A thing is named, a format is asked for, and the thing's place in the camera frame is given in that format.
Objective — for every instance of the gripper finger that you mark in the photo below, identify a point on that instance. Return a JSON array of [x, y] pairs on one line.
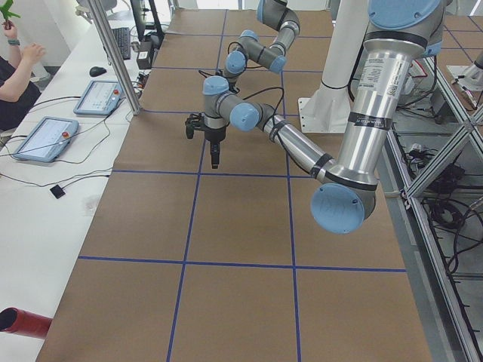
[[190, 130], [215, 154]]

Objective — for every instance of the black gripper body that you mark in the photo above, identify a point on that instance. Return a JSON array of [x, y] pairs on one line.
[[214, 134], [232, 87]]

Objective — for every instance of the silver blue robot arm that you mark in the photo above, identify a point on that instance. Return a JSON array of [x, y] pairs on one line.
[[398, 33], [277, 16]]

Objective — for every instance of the orange black power strip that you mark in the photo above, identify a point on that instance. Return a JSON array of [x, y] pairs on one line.
[[141, 80]]

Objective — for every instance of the black rectangular box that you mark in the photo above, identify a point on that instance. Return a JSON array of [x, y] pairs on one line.
[[145, 55]]

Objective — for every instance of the far teach pendant tablet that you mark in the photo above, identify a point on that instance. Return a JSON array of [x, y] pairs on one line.
[[100, 98]]

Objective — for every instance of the teach pendant tablet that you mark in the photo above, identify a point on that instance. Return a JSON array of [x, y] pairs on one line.
[[100, 98], [47, 140]]

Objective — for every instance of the black computer mouse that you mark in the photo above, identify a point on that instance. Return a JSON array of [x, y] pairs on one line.
[[96, 71]]

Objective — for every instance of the black keyboard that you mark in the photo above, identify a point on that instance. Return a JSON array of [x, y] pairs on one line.
[[122, 38]]

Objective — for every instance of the black monitor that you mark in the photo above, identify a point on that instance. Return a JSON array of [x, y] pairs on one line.
[[147, 22]]

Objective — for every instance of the near teach pendant tablet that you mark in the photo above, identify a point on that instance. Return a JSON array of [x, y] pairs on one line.
[[47, 140]]

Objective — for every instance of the small black square device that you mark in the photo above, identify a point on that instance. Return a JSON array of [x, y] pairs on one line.
[[57, 191]]

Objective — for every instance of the seated person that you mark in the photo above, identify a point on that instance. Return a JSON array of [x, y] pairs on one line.
[[18, 93]]

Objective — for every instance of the red cylinder bottle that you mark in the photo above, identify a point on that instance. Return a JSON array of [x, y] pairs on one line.
[[24, 323]]

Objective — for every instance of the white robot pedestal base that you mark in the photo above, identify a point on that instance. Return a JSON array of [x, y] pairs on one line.
[[327, 110]]

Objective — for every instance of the aluminium frame post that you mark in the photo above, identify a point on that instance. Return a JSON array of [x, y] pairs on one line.
[[114, 54]]

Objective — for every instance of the aluminium side frame rail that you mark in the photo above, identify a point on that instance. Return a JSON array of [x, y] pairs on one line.
[[434, 152]]

